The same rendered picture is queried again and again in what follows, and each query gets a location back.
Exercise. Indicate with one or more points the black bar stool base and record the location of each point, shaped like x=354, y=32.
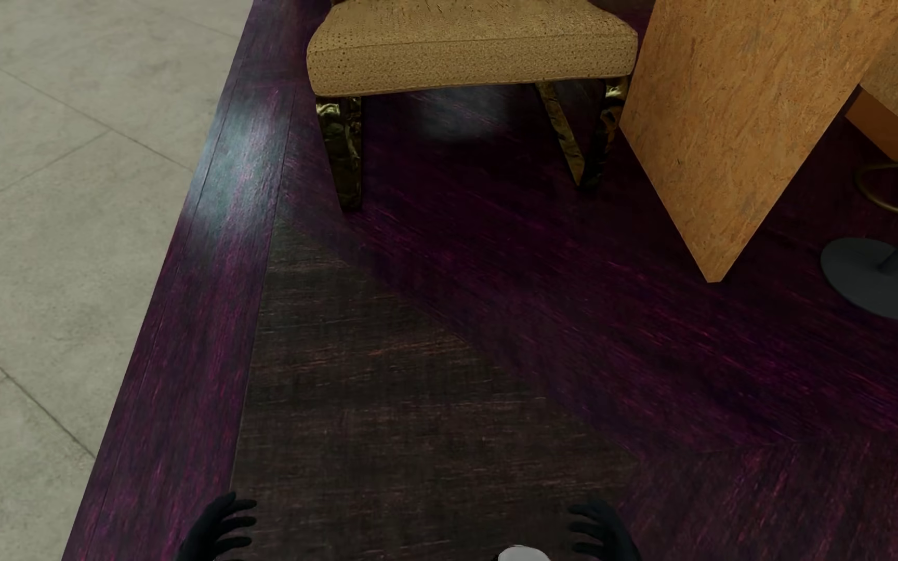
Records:
x=885, y=265

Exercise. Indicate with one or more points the chipboard wooden desk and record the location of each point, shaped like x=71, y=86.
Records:
x=737, y=117

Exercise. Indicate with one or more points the purple woven rug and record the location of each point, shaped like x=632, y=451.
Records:
x=496, y=350

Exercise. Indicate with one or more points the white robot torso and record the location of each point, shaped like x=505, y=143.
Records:
x=523, y=555

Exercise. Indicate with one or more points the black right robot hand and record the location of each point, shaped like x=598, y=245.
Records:
x=605, y=534

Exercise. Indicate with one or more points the tan upholstered armchair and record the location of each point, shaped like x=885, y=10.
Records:
x=464, y=47

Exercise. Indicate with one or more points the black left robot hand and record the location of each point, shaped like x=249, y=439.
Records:
x=211, y=534

